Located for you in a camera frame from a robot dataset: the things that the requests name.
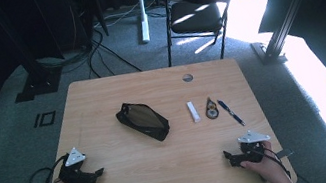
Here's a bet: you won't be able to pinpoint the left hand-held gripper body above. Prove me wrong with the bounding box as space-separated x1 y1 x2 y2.
54 144 100 183

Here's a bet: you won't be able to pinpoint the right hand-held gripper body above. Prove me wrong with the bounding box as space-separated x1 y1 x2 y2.
224 126 276 169

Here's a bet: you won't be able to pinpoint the blue pen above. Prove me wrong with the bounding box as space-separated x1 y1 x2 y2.
216 95 246 131

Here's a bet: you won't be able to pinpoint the black correction tape dispenser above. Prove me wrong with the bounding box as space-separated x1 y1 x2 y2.
203 95 221 121

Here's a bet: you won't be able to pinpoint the white eraser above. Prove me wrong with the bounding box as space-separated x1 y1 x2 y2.
185 100 202 124

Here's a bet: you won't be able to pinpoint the black mesh pencil case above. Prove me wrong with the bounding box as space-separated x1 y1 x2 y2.
114 95 174 149

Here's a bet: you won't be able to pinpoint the person's right hand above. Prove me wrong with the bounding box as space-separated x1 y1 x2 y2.
236 137 291 183

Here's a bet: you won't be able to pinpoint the small grey table edge tab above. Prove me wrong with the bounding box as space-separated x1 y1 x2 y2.
275 147 296 160

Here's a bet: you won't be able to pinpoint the black metal stand with base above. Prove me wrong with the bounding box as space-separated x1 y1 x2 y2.
0 0 68 107

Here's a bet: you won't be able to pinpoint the black metal profile stand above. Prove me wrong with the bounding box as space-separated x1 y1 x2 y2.
241 0 326 69

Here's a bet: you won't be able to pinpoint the black folding chair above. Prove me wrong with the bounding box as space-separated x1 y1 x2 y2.
156 0 247 69

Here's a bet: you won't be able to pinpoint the dark equipment box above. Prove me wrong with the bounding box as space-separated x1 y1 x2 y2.
32 0 112 58

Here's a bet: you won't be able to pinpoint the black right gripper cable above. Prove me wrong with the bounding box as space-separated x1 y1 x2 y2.
261 143 293 183

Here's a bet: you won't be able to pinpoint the grey table cable grommet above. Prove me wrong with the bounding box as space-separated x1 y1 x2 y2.
181 72 195 84

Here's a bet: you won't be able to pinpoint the black floor cables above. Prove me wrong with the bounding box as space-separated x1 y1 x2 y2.
28 0 143 90

